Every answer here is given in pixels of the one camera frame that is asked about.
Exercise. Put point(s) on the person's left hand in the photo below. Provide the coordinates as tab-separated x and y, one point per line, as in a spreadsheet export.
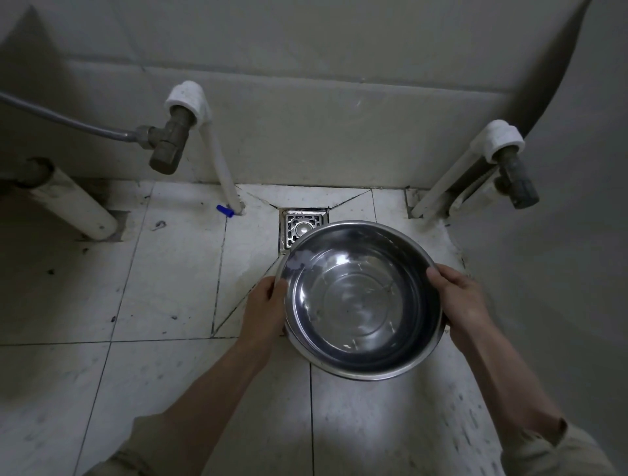
265	323

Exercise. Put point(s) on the person's right hand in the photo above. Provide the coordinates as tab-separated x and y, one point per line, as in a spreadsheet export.
463	309

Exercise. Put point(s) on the stainless steel bowl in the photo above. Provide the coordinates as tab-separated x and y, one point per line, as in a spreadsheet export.
363	304

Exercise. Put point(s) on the square metal floor drain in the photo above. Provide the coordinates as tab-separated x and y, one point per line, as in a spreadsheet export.
299	228

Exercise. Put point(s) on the person's left forearm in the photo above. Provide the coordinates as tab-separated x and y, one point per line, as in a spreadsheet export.
221	402

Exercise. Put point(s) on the person's right forearm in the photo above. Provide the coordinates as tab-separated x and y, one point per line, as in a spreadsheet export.
505	382

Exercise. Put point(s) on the white curved water pipe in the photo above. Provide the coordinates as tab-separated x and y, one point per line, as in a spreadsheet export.
221	166

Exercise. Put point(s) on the person's beige right sleeve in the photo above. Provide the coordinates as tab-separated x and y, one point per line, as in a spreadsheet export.
554	456

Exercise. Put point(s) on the person's beige sleeve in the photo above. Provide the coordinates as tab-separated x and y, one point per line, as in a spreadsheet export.
142	451
554	456

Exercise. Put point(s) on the person's beige left sleeve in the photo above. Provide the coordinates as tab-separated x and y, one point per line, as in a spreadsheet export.
142	451

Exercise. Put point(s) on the thick white drain pipe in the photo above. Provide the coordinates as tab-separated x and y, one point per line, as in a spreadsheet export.
73	206

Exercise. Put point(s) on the small blue plastic cap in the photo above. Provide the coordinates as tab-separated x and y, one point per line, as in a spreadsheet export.
224	210

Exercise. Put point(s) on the white toilet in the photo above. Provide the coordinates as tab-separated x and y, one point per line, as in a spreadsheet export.
579	245

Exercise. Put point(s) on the white vanity cabinet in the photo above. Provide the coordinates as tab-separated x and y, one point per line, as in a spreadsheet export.
10	19

